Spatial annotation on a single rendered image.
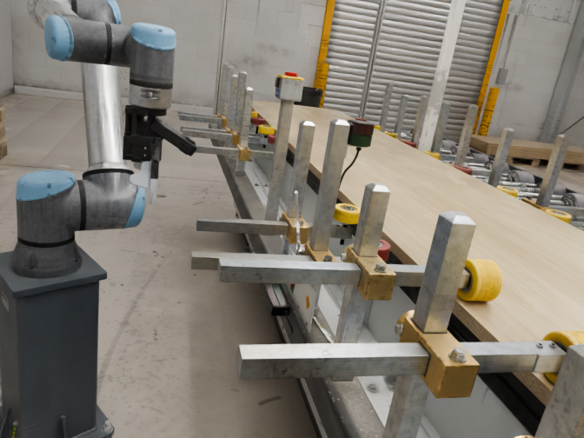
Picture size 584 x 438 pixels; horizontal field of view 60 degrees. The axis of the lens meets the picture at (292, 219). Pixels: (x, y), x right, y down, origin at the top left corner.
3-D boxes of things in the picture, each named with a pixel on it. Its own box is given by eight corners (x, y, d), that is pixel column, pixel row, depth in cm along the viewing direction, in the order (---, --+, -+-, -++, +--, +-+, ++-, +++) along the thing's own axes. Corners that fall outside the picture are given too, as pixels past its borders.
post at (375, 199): (327, 411, 102) (373, 186, 87) (321, 400, 105) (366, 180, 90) (342, 410, 103) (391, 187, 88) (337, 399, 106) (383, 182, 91)
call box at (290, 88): (278, 102, 152) (282, 75, 150) (274, 98, 159) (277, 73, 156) (301, 104, 154) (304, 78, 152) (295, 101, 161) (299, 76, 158)
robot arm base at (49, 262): (23, 283, 136) (21, 250, 133) (2, 257, 149) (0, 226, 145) (92, 270, 149) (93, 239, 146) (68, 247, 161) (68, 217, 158)
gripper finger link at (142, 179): (128, 202, 109) (131, 162, 111) (155, 204, 110) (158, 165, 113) (127, 198, 106) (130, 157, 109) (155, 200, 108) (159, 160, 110)
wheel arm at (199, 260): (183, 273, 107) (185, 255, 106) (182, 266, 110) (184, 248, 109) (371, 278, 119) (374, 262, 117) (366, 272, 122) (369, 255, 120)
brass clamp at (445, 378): (431, 399, 63) (441, 365, 61) (388, 338, 75) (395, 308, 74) (474, 397, 65) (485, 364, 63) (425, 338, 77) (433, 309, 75)
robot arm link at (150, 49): (169, 26, 111) (183, 29, 103) (165, 84, 115) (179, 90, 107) (125, 19, 106) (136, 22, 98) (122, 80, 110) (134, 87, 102)
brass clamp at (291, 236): (287, 243, 135) (289, 226, 133) (277, 225, 147) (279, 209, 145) (309, 244, 136) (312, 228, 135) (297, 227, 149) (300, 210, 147)
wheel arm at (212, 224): (195, 234, 131) (197, 219, 130) (195, 229, 134) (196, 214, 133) (351, 242, 143) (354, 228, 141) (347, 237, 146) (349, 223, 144)
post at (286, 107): (263, 235, 168) (282, 99, 154) (261, 229, 173) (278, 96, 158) (276, 235, 169) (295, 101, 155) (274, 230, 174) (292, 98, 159)
